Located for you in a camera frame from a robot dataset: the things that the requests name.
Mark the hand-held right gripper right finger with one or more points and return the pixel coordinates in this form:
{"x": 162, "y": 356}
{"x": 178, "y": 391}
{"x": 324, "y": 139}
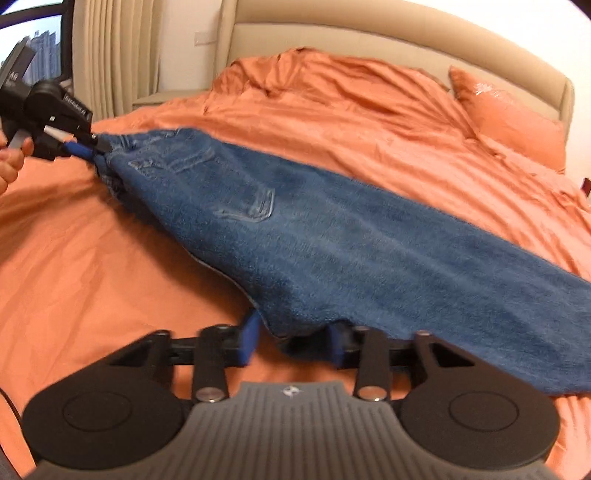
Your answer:
{"x": 337, "y": 347}

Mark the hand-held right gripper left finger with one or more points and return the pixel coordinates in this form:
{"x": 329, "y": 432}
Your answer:
{"x": 250, "y": 340}

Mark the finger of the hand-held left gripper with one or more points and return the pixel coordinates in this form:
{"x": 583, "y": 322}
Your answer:
{"x": 79, "y": 150}
{"x": 99, "y": 141}

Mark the blue denim pants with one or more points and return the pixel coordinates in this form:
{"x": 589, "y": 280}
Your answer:
{"x": 323, "y": 240}

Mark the person's left hand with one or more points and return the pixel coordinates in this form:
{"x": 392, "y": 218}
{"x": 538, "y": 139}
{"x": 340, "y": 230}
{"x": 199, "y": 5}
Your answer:
{"x": 13, "y": 164}

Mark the dark framed window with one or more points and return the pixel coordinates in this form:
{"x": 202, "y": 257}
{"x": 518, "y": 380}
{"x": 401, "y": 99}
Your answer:
{"x": 44, "y": 48}

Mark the beige nightstand with keyhole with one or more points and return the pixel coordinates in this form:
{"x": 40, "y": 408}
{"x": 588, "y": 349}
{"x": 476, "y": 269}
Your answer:
{"x": 171, "y": 96}

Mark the beige pleated curtain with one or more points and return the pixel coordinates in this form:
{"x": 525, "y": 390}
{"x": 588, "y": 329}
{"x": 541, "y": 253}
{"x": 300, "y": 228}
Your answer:
{"x": 115, "y": 50}

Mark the orange duvet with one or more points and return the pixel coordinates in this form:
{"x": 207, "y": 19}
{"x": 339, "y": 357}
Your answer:
{"x": 378, "y": 134}

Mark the orange embroidered pillow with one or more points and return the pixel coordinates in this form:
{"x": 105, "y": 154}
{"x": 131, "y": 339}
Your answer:
{"x": 508, "y": 115}

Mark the beige upholstered bed headboard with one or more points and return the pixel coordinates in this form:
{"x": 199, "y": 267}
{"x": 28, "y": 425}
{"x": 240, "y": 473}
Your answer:
{"x": 369, "y": 32}

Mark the small dark red object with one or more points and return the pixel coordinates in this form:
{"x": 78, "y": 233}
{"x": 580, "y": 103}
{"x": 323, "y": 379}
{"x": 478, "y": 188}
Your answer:
{"x": 586, "y": 187}

